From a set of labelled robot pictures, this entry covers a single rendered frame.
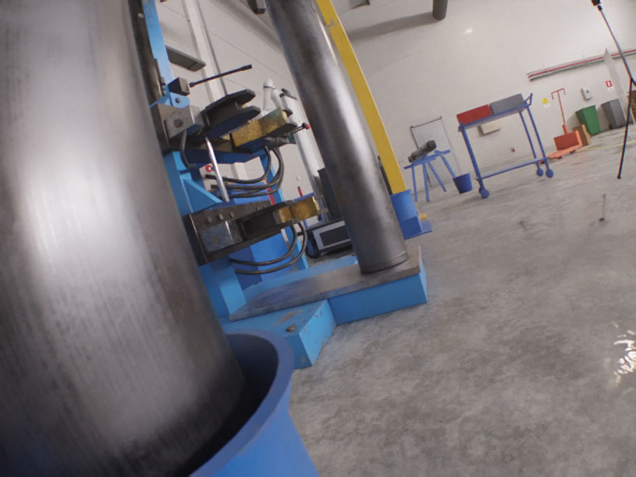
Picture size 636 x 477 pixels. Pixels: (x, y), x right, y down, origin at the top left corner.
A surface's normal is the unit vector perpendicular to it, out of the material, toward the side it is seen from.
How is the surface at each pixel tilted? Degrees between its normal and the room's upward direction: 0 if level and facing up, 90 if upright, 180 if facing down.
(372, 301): 90
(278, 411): 116
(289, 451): 90
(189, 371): 90
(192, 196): 90
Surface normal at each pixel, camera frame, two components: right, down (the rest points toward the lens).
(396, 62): -0.28, 0.17
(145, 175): 0.94, -0.32
